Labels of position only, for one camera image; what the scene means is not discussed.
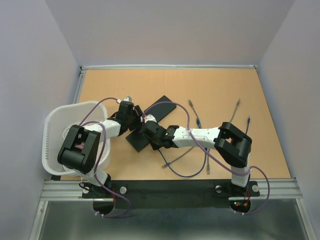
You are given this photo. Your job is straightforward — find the black network switch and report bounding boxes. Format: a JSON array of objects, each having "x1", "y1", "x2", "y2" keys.
[
  {"x1": 125, "y1": 129, "x2": 149, "y2": 153},
  {"x1": 145, "y1": 95, "x2": 177, "y2": 123}
]

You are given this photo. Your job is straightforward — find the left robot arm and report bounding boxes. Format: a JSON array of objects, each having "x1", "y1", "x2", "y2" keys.
[{"x1": 57, "y1": 101, "x2": 143, "y2": 197}]

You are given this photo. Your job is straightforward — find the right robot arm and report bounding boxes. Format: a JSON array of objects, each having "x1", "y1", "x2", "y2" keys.
[{"x1": 140, "y1": 121, "x2": 252, "y2": 195}]

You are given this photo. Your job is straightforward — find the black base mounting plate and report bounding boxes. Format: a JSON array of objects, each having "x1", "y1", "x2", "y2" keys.
[{"x1": 82, "y1": 179, "x2": 260, "y2": 209}]

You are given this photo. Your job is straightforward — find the white plastic basket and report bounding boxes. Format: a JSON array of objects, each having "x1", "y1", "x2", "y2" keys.
[{"x1": 42, "y1": 101, "x2": 120, "y2": 180}]

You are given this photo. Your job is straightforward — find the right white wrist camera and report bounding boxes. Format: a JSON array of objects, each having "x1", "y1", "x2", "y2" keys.
[{"x1": 140, "y1": 114, "x2": 157, "y2": 124}]

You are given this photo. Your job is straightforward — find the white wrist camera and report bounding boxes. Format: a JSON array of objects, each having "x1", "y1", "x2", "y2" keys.
[
  {"x1": 140, "y1": 114, "x2": 157, "y2": 124},
  {"x1": 123, "y1": 96, "x2": 133, "y2": 102}
]

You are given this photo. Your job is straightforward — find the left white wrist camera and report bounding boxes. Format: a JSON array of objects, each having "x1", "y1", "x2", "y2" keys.
[{"x1": 123, "y1": 96, "x2": 133, "y2": 102}]

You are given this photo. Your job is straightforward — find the grey ethernet cable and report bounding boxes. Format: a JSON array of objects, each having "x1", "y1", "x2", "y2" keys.
[{"x1": 160, "y1": 97, "x2": 242, "y2": 175}]

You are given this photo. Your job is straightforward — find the coiled coloured cable spools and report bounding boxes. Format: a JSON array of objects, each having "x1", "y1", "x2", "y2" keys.
[{"x1": 74, "y1": 142, "x2": 85, "y2": 150}]

